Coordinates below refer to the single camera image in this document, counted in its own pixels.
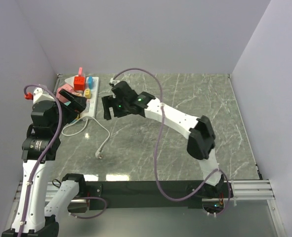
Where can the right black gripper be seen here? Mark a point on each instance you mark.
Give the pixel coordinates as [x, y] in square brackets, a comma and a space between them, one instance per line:
[108, 102]

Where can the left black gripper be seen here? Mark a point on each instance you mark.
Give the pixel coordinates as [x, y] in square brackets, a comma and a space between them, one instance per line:
[77, 104]

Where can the white power strip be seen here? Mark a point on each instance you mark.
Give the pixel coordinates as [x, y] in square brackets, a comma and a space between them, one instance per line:
[91, 103]

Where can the small yellow plug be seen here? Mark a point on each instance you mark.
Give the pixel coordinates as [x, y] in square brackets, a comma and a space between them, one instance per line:
[87, 93]

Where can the blue plug adapter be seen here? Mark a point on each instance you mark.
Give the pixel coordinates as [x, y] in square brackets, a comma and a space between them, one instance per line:
[90, 82]

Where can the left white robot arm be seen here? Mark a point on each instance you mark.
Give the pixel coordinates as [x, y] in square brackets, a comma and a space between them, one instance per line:
[35, 217]

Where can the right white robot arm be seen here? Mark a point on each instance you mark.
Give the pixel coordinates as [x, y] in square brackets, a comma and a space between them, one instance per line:
[198, 132]

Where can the pink rounded socket block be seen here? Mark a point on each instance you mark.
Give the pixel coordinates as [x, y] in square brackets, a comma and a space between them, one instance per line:
[68, 88]

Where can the red cube socket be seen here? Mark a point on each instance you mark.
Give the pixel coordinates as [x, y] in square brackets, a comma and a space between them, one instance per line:
[79, 83]

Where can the pink upright plug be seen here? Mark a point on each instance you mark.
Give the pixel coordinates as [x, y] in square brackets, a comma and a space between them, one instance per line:
[80, 72]

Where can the white triangular adapter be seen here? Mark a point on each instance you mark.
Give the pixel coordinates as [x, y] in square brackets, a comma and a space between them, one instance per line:
[70, 81]

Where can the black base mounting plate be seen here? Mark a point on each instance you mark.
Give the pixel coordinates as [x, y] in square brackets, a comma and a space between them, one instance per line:
[144, 194]

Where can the aluminium rail frame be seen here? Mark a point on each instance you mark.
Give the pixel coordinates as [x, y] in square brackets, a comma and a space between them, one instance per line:
[237, 190]

